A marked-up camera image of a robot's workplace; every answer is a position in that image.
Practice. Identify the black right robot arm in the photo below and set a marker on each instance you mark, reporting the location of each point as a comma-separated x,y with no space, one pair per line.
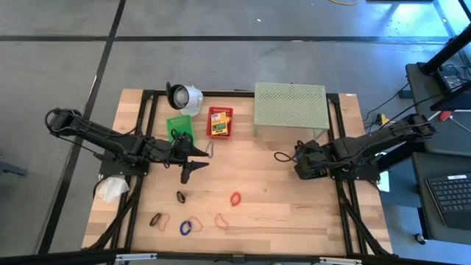
382,140

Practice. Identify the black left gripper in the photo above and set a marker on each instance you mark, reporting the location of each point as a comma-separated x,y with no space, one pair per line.
180,151

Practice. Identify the black keyboard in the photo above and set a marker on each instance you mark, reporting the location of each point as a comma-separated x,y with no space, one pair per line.
452,195

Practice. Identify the black side desk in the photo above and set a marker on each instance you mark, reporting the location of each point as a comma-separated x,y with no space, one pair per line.
441,140

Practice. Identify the red plastic basket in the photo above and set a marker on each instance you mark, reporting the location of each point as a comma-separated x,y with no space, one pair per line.
220,137

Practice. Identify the white crumpled tissue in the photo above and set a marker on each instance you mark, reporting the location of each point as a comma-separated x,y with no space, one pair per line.
112,188

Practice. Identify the black rubber band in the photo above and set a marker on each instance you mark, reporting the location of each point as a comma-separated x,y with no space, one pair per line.
152,222
178,197

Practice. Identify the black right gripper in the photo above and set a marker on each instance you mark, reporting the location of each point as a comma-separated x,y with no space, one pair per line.
312,152

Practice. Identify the black power adapter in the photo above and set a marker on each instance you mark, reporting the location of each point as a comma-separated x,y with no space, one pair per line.
452,81

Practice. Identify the blue coil wristband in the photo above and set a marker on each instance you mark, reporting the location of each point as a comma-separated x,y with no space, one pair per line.
181,229

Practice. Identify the green plastic basket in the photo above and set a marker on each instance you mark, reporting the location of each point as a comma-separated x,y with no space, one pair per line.
180,123

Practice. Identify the white paper sheet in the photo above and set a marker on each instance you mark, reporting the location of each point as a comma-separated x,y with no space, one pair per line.
384,184

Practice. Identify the red coil wristband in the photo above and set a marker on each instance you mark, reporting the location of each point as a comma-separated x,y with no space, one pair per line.
232,200

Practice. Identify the green perforated metal shelf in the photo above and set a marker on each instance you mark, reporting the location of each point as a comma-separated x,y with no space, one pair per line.
290,106

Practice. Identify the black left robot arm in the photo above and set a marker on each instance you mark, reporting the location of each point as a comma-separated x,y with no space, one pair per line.
110,136

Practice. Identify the black caster wheel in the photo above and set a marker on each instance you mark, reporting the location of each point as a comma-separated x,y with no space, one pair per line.
419,239

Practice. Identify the black aluminium table frame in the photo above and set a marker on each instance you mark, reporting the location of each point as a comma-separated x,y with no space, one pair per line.
228,94

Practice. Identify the yellow power plug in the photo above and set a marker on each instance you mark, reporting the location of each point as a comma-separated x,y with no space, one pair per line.
382,119

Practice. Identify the yellow crayon box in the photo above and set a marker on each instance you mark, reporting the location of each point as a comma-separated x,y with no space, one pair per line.
229,120
220,125

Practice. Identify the blue rubber band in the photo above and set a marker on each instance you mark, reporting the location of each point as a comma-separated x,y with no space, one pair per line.
209,142

